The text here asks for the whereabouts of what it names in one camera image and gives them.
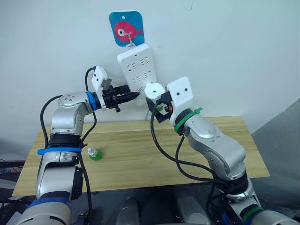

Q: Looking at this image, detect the white power strip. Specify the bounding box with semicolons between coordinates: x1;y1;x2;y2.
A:
116;43;158;106

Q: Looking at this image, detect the grey rounded shape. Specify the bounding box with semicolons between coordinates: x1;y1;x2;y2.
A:
115;196;142;225
173;189;205;225

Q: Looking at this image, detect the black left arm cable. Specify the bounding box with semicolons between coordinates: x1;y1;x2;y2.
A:
40;67;98;225

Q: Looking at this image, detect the white mosquito repellent heater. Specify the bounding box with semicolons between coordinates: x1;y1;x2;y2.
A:
144;82;166;99

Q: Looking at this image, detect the blue fish wall hook plate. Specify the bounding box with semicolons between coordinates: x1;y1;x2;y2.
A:
109;10;145;48

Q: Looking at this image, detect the blue cable tie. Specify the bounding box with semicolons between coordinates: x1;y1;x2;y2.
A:
37;147;83;156

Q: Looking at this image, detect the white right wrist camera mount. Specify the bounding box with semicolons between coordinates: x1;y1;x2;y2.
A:
165;76;195;127

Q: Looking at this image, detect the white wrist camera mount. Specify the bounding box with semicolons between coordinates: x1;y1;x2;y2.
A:
92;66;113;110
165;76;195;127

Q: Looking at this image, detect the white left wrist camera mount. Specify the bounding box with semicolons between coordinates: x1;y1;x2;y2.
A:
92;66;113;110

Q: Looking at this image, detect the green cable tie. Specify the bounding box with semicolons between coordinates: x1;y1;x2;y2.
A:
174;107;203;135

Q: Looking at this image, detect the dark equipment with cables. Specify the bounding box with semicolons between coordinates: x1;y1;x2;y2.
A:
0;151;27;205

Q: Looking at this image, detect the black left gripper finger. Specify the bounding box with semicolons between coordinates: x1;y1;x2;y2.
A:
116;91;141;104
112;85;131;94

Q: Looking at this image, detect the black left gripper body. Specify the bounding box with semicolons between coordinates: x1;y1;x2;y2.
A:
102;85;122;113

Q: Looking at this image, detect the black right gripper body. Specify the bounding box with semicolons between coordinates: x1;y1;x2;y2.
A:
153;92;174;124

